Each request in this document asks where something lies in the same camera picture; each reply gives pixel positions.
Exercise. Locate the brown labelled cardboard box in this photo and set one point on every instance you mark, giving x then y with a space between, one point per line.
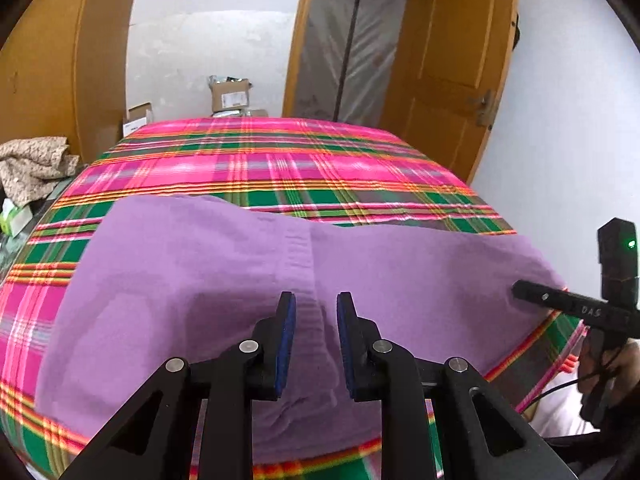
229 95

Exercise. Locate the person's right hand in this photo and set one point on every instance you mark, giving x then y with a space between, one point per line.
631 357

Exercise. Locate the pink plaid bed sheet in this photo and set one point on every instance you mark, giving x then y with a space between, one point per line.
300 160

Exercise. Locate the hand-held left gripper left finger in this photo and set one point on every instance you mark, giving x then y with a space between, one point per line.
285 340

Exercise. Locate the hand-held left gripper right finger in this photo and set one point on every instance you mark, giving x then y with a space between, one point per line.
347 350

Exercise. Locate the white open cardboard box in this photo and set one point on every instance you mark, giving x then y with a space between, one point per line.
136 117

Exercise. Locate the purple sweater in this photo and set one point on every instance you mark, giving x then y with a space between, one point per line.
200 270

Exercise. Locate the white plastic package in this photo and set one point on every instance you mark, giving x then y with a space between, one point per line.
255 113

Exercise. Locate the white bedding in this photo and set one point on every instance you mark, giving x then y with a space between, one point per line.
560 415

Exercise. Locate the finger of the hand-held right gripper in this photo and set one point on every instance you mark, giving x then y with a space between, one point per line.
540 294

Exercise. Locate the beige floral garment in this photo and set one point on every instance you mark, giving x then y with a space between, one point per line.
32 165

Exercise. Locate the clear plastic door curtain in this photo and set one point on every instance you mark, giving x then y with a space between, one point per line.
350 35

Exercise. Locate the wooden door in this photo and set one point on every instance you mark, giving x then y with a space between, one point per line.
450 60

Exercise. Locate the folding table with printed top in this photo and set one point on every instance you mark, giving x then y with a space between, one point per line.
15 245

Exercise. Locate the green tissue pack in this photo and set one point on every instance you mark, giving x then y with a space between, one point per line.
12 217

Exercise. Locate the wooden wardrobe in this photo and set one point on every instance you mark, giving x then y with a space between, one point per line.
75 60

